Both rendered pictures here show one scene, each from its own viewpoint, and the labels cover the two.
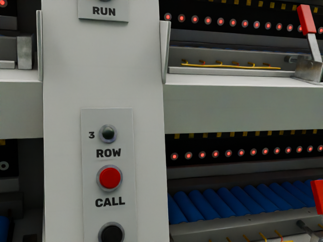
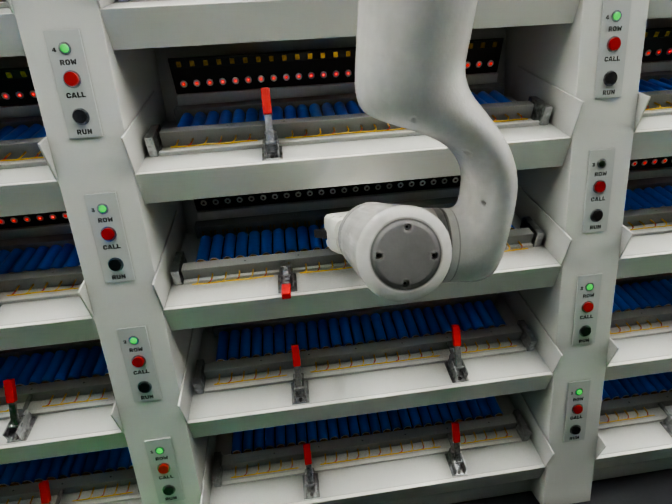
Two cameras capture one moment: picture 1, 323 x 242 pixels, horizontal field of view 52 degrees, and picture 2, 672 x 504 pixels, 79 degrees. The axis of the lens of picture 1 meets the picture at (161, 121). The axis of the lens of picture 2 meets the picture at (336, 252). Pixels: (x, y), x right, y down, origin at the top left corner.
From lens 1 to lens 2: 0.51 m
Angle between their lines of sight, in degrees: 24
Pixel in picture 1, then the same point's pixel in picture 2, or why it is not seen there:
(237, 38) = (659, 65)
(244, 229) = (652, 216)
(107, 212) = (596, 204)
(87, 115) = (592, 154)
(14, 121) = (552, 158)
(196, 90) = (652, 133)
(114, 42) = (610, 110)
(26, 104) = (560, 150)
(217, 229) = (635, 216)
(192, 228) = not seen: hidden behind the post
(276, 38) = not seen: outside the picture
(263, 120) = not seen: outside the picture
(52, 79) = (577, 135)
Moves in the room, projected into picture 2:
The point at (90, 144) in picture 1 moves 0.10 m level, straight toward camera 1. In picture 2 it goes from (592, 169) to (641, 176)
